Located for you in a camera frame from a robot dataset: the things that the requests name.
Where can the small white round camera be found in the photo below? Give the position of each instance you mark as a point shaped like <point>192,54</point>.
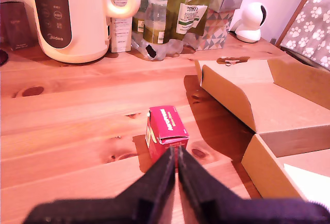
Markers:
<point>251,20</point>

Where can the red glass footed bowl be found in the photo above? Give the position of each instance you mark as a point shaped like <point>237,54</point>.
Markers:
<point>2,58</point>

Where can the geometric patterned tissue box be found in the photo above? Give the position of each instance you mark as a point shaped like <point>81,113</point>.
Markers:
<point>219,28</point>

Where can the red coffee filter carton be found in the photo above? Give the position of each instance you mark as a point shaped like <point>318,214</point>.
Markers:
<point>167,123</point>

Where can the shrink-wrapped water bottle pack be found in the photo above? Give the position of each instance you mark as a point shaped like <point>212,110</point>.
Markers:
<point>159,23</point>

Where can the white paper sheet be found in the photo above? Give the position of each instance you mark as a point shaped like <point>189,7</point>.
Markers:
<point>309,182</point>

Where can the dark brown small box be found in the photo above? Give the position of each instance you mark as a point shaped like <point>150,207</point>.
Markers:
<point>15,25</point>

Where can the white printed paper carton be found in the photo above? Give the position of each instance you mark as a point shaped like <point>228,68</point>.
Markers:
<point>121,36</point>

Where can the open cardboard box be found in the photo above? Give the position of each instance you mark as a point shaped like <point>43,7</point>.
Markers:
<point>283,100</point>

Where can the cream electric kettle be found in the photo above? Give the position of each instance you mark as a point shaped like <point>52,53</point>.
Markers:
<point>85,28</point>

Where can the wooden chair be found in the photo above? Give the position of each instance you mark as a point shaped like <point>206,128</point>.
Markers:
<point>296,10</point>

